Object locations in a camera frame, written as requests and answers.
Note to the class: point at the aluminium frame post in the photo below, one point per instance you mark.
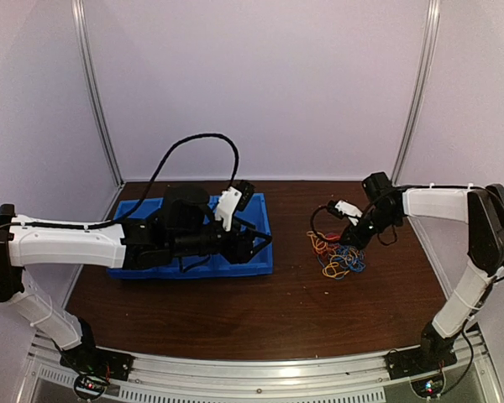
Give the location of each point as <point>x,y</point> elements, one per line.
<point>429,41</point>
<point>94,97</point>

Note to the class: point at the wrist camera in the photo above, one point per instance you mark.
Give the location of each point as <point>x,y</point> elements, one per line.
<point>342,209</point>
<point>233,199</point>

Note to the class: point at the blue plastic bin middle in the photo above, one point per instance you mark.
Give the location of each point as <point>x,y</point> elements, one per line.
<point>189,273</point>

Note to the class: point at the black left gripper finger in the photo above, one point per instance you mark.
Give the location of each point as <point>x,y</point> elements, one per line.
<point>264,256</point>
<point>258,236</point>

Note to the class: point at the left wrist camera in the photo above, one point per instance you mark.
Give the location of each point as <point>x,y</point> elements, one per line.
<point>233,199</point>

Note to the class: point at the circuit board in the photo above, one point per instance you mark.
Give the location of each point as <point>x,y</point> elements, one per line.
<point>88,388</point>
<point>428,387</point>

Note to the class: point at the left aluminium frame post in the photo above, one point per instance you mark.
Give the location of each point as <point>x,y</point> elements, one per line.
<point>94,97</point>

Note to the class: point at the right circuit board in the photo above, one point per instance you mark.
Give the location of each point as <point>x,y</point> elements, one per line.
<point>428,387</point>

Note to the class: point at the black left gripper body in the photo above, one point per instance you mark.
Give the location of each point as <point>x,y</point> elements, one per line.
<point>236,252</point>

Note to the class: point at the blue plastic bin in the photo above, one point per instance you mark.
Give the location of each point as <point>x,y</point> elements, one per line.
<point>262,264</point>
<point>138,210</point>
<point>189,273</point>

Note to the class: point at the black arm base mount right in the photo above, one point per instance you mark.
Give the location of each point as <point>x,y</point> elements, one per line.
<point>412,362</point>

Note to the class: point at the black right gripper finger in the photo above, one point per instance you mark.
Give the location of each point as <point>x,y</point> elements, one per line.
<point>356,242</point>
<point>349,230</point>

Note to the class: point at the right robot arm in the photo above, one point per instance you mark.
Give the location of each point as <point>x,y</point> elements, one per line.
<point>481,209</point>

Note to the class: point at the right aluminium frame post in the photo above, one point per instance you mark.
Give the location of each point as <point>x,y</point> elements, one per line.
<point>429,41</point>

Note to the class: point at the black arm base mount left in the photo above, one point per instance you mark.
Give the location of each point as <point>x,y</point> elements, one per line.
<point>101,363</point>

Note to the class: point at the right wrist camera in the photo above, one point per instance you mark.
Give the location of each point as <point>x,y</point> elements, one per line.
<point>342,209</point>

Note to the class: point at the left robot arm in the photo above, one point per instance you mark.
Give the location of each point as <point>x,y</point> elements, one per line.
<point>121,243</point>

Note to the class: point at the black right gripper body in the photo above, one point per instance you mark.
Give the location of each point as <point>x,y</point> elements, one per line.
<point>366,236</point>

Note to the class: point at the blue plastic bin left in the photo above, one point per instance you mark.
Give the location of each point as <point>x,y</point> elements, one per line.
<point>138,210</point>

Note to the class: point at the left circuit board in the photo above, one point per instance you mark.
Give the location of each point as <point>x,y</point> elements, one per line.
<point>88,388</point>

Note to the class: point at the blue plastic bin right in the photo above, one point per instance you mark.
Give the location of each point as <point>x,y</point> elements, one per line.
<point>262,264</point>

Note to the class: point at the aluminium front rail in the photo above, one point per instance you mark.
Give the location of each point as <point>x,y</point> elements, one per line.
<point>355,378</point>

